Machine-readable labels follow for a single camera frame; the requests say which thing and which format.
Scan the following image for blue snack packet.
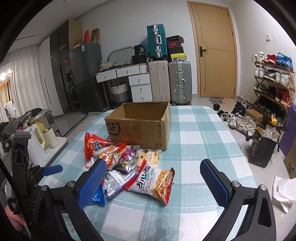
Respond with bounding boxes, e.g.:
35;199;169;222
90;185;105;206

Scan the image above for purple silver snack bag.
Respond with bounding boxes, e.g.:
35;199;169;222
102;170;137;199

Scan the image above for red chip bag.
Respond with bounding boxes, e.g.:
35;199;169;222
84;132;112;162

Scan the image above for orange silver snack bag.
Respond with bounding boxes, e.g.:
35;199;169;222
93;143;127;170

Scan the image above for purple candy bag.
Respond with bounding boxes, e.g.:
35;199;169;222
114;144;140;173

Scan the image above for white orange noodle snack bag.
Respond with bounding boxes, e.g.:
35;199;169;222
125;161;175;205

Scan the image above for clear bread pastry pack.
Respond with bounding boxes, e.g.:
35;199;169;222
135;149;161;170

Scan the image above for person's left hand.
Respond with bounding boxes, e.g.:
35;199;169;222
4;205;26;232

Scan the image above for white electric kettle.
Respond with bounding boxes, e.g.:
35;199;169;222
25;124;47;167

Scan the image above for checkered teal tablecloth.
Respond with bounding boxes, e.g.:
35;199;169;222
38;105;258;241

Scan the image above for cream tumbler cup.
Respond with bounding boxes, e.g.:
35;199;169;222
43;127;59;148

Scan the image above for black shopping bag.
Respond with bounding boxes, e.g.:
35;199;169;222
246;128;280;168

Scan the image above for white cloth on floor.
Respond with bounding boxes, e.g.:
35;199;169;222
273;176;296;213

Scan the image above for small cardboard box on floor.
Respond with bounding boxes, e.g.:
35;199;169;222
245;109;263;124

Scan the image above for white curtain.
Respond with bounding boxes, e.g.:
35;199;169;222
11;45;48;115

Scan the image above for cardboard SF box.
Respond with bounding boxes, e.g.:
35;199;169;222
105;102;171;151

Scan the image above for woven laundry basket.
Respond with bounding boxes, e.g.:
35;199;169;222
110;81;130;103

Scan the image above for black refrigerator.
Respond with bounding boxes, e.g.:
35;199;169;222
69;43;107;113

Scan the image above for wooden shoe rack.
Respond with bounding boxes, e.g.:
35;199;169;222
252;62;295;123

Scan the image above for silver suitcase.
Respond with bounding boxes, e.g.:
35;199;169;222
169;61;192;105

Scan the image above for white drawer desk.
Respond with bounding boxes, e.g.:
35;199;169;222
95;64;152;109

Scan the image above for dark glass cabinet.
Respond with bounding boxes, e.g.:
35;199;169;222
50;20;83;113

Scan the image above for beige suitcase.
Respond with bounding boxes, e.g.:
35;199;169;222
148;60;171;102

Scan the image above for black box on desk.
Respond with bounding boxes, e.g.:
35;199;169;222
132;44;147;65

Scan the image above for wooden door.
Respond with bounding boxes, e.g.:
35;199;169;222
188;1;238;98

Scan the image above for stacked shoe boxes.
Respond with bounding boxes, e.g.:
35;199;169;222
166;35;187;61

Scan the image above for teal suitcase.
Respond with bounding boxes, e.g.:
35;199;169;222
147;24;168;60

